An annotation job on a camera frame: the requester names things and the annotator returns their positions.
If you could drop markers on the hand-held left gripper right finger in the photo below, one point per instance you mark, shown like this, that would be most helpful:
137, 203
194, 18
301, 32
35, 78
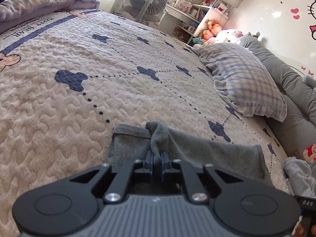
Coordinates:
163, 165

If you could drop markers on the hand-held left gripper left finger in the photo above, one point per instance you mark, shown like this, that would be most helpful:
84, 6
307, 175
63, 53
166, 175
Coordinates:
150, 165

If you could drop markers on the grey long-sleeved top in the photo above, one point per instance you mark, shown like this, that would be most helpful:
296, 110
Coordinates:
197, 150

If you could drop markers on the person's right hand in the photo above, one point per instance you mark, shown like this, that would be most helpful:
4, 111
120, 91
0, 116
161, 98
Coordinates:
300, 230

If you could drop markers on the light grey folded garment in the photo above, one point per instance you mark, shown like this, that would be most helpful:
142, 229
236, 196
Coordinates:
298, 175

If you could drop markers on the small bear plush toy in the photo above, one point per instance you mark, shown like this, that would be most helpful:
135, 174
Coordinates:
310, 153

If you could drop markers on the quilted bedspread with blue patches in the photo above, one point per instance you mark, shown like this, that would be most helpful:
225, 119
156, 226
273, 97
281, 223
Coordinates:
111, 91

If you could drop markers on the plaid ruffled pillow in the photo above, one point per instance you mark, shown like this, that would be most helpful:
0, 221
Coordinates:
246, 81

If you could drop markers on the grey plush toy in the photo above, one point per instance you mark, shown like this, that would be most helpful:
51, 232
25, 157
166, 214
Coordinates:
310, 88

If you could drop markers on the grey headboard cushion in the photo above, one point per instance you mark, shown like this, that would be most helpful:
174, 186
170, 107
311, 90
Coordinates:
291, 84

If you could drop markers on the white desk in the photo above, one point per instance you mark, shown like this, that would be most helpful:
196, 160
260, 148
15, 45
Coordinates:
182, 12

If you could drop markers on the white shelf unit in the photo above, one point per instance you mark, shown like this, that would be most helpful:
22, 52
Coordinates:
217, 2

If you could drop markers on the folded plaid quilt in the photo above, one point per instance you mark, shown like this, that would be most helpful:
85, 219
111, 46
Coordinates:
49, 2

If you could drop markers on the cartoon cat wall sticker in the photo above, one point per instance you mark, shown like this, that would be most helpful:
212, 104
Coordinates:
313, 27

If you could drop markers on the pink heart wall sticker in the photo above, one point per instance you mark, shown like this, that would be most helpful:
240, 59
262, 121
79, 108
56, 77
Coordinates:
295, 11

